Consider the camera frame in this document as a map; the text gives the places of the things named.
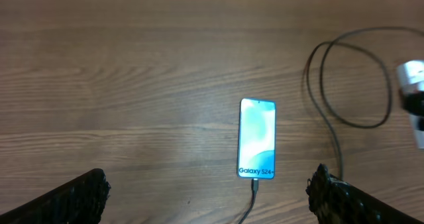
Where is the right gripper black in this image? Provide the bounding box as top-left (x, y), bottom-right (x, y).
top-left (399, 91), bottom-right (423, 131)

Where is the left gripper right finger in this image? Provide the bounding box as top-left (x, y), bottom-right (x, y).
top-left (305, 164), bottom-right (423, 224)

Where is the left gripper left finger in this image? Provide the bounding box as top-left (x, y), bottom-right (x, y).
top-left (1, 168), bottom-right (111, 224)

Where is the black USB charging cable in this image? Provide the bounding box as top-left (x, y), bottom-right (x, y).
top-left (237, 26), bottom-right (424, 224)

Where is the Samsung Galaxy smartphone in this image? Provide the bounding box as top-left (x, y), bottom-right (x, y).
top-left (237, 98), bottom-right (276, 180)

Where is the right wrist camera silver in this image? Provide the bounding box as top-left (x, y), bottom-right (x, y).
top-left (397, 60), bottom-right (423, 95)

